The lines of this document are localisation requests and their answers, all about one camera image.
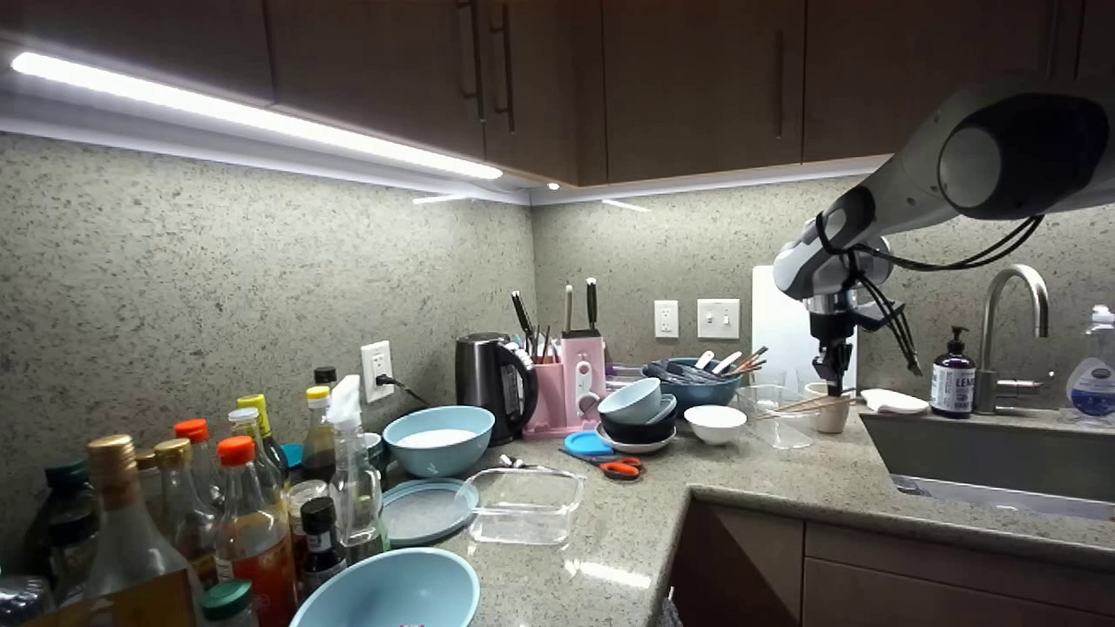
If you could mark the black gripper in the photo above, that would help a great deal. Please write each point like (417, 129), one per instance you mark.
(833, 317)

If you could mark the grey Franka robot arm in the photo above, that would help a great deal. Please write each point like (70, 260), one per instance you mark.
(929, 174)

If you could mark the empty clear lunchbox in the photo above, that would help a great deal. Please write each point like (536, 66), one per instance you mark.
(525, 505)

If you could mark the beige cup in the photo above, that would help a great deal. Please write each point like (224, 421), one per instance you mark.
(831, 417)

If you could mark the white cutting board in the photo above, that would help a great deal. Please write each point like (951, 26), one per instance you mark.
(783, 335)

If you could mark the white cloth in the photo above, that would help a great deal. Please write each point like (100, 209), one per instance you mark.
(892, 401)

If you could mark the dark soap pump bottle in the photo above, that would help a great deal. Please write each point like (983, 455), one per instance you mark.
(951, 383)

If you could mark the small white bowl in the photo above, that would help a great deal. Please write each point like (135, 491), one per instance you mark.
(717, 424)

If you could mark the dark blue bowl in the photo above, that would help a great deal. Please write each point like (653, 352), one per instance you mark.
(693, 383)

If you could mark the steel sink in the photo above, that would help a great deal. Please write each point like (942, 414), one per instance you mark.
(998, 459)

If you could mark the dark stacked bowl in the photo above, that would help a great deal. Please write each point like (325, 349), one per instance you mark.
(649, 424)

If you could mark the grey-blue stacked bowl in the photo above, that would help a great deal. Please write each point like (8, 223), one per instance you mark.
(632, 397)

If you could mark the white stacked plate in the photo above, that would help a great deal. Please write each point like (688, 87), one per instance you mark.
(637, 443)

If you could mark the brown lower cabinets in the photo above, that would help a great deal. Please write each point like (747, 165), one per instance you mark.
(884, 575)

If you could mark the brown cabinets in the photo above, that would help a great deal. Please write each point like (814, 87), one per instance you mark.
(649, 83)
(884, 575)

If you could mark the chrome faucet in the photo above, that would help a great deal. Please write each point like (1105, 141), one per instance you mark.
(1035, 289)

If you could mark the short LED light strip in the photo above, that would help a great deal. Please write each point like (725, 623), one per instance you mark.
(698, 184)

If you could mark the small orange red item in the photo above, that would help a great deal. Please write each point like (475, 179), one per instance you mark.
(623, 469)

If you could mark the pink knife block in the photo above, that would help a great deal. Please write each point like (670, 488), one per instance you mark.
(582, 371)

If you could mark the blue silicone pad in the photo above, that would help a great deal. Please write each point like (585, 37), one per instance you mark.
(585, 443)

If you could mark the clear blue-label spray bottle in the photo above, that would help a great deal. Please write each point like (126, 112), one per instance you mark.
(1093, 388)

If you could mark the pink utensil holder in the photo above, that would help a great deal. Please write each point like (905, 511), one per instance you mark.
(548, 401)

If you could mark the brown upper cabinets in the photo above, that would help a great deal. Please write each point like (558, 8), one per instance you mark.
(649, 83)

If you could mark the black electric kettle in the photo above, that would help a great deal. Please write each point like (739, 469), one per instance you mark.
(488, 383)

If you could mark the large light blue bowl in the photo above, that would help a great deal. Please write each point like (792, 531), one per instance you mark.
(441, 441)

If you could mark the blue grey plate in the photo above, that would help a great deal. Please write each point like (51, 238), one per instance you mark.
(426, 511)

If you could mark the clear trigger spray bottle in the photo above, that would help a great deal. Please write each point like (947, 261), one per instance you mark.
(352, 474)

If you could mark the light blue colander bowl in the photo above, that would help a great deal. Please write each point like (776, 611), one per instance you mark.
(389, 589)

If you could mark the black cap tall bottle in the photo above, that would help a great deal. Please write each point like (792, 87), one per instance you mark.
(325, 374)

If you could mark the yellow cap dark bottle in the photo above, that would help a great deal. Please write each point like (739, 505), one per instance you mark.
(317, 436)

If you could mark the small black cap bottle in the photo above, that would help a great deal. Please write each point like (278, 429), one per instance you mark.
(322, 546)

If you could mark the yellow-green cap bottle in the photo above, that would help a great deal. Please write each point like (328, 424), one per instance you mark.
(259, 414)

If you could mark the white cap bottle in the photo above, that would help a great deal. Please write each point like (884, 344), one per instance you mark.
(257, 447)

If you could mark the orange cap sauce bottle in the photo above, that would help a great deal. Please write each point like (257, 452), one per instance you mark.
(253, 535)

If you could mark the red cap bottle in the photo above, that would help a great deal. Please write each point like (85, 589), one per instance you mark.
(196, 436)

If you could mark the green lid jar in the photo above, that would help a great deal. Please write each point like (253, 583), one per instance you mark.
(230, 599)

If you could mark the long LED light strip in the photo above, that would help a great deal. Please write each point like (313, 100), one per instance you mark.
(230, 112)

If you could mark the small gold cap bottle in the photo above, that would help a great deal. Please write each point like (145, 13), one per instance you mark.
(181, 499)

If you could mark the large gold cap bottle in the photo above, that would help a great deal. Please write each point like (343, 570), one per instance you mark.
(135, 558)

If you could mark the dark green cap bottle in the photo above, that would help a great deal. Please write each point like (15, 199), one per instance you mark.
(69, 511)

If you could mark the wide white light switch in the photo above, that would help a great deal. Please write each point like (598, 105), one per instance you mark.
(720, 317)

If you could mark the small white light switch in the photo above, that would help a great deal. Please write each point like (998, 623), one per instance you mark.
(667, 317)

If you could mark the white wall outlet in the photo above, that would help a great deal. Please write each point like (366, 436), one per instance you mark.
(378, 371)

